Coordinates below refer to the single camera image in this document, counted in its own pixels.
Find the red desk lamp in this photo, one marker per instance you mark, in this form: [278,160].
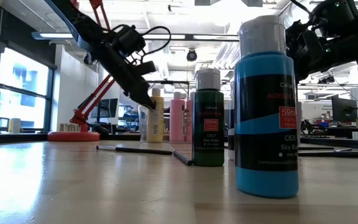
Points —
[73,137]

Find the black ceiling camera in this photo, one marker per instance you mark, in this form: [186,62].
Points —
[191,55]

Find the black computer monitor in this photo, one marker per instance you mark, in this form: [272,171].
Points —
[109,108]
[343,109]

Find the black background desk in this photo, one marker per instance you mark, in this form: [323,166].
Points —
[346,130]

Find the small sky blue paint bottle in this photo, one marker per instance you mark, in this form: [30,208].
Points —
[266,149]

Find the small sap green paint bottle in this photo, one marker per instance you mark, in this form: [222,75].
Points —
[208,137]

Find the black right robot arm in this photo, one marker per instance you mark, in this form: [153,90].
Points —
[334,18]

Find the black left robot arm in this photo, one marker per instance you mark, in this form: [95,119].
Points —
[79,28]

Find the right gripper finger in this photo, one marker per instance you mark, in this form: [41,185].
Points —
[300,73]
[295,40]

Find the large yellow paint bottle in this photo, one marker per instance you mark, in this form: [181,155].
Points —
[157,124]

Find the thin black paintbrush silver ferrule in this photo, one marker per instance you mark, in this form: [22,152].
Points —
[343,149]

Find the purple plastic cup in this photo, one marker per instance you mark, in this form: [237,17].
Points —
[299,124]

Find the white canister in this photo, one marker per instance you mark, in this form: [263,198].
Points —
[15,126]

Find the black metal gantry frame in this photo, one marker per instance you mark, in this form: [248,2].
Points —
[172,82]

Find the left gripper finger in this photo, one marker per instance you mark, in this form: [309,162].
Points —
[135,87]
[146,68]

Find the clear plastic bin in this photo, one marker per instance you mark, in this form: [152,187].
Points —
[142,124]

